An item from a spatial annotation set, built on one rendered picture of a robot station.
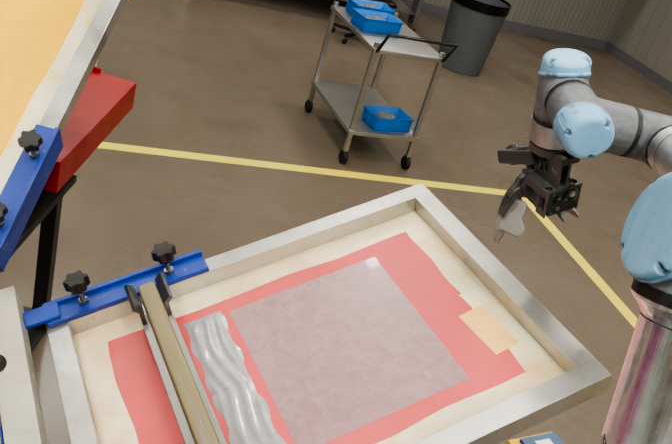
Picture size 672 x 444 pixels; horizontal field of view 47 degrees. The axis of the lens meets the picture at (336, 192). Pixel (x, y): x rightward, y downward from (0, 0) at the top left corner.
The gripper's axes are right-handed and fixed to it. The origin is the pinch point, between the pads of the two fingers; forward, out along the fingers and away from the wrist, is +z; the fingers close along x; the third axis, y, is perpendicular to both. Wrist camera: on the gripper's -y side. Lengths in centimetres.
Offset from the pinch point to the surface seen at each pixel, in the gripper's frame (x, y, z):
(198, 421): -66, 12, 4
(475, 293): -11.1, 1.6, 9.7
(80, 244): -69, -208, 131
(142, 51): 15, -458, 156
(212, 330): -57, -13, 13
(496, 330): -13.0, 10.9, 9.8
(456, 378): -24.4, 16.4, 10.8
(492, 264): -6.6, -0.2, 5.8
